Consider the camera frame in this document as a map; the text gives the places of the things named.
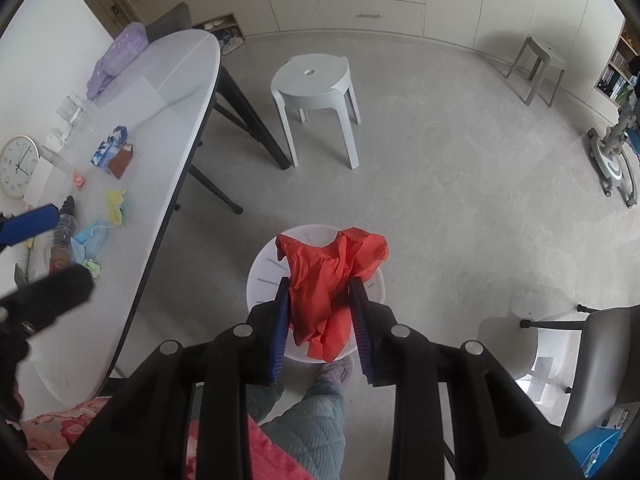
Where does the white box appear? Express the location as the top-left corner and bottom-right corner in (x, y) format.
(43, 128), (70, 154)

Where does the white oval table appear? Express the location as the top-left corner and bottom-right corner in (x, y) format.
(28, 29), (221, 406)

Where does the quilted grey trouser leg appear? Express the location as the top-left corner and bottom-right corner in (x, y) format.
(246, 356), (354, 479)

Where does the dark grey chair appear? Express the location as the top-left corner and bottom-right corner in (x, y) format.
(145, 2), (192, 44)

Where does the round wall clock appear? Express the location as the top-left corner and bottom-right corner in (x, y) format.
(0, 136), (40, 200)

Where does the fan base stand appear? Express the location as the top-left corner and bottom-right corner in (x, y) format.
(587, 82), (639, 208)

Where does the pink floral jacket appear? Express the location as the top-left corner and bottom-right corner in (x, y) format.
(19, 393), (336, 480)

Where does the purple tissue pack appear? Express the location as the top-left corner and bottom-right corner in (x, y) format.
(86, 22), (149, 101)

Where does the pink crumpled paper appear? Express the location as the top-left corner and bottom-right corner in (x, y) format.
(72, 170), (85, 190)

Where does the red plastic bag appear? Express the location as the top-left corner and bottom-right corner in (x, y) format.
(276, 226), (390, 363)

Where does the white trash bin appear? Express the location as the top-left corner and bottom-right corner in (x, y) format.
(245, 224), (390, 364)

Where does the brown snack wrapper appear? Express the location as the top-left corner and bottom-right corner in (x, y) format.
(107, 143), (134, 179)

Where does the clear plastic bottle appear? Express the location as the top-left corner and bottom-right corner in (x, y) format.
(49, 195), (77, 274)

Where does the green crumpled paper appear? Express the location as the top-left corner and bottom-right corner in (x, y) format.
(81, 259), (101, 280)

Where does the white plastic stool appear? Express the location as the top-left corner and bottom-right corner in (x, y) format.
(270, 53), (362, 169)

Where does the grey stool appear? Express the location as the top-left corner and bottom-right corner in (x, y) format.
(504, 35), (567, 107)

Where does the clear glass container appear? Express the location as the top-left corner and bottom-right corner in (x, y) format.
(58, 92), (89, 128)

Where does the grey office chair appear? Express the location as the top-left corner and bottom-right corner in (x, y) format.
(520, 304), (639, 442)

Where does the blue snack wrapper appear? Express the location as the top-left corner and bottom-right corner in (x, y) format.
(91, 126), (128, 170)

